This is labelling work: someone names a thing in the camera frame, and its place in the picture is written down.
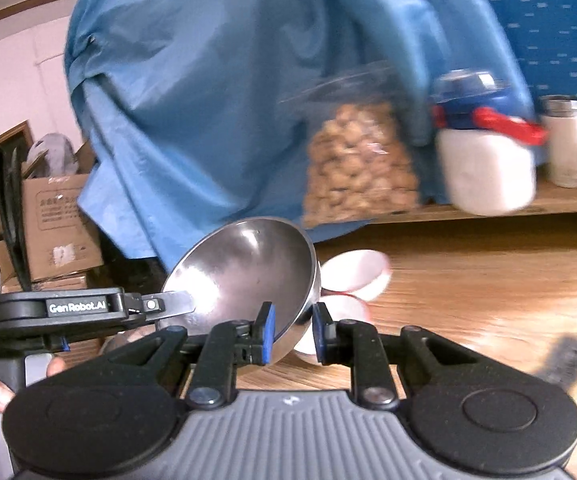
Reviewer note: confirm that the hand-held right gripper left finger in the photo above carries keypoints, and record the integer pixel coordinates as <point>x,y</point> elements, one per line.
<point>269,332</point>

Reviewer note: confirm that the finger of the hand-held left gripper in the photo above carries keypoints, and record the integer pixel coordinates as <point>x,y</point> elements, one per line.
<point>171,305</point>

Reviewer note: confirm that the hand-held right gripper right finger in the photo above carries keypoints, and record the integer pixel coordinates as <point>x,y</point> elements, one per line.
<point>321,332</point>

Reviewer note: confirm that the white ceramic bowl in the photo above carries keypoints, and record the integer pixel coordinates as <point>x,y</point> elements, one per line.
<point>353,310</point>
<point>363,270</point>

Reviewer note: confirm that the stainless steel bowl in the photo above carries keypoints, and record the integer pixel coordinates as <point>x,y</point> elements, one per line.
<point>238,270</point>

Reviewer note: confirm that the printed cardboard box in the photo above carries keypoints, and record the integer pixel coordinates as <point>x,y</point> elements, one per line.
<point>58,230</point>

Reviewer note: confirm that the grey bag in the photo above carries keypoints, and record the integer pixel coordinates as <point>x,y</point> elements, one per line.
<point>51,152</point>

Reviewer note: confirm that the clear bag of snacks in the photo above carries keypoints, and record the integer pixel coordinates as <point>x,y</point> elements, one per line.
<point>358,170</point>

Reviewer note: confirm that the wooden desktop shelf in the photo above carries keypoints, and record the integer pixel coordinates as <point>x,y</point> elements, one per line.
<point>468,232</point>

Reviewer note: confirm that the light blue cloth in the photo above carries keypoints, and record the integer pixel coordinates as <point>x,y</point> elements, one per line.
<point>218,110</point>

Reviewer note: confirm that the white bottle with blue lid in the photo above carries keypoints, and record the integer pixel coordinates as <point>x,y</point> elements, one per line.
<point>488,170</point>

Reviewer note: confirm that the blue dotted fabric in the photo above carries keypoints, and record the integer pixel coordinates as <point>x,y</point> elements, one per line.
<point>543,10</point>

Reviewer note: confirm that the black upright frame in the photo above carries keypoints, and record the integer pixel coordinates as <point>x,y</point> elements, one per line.
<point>11,220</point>

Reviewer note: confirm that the dark wooden door frame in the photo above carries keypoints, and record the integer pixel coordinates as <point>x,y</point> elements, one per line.
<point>18,130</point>

